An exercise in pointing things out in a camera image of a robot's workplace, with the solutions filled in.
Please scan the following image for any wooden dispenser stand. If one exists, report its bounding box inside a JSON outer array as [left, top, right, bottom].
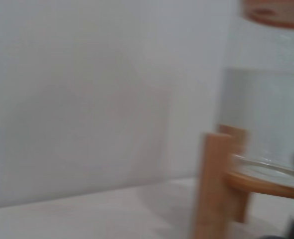
[[192, 123, 294, 239]]

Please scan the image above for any glass water dispenser jar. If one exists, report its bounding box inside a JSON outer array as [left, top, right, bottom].
[[216, 0, 294, 191]]

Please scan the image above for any wooden jar lid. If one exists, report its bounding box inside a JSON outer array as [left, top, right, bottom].
[[241, 0, 294, 29]]

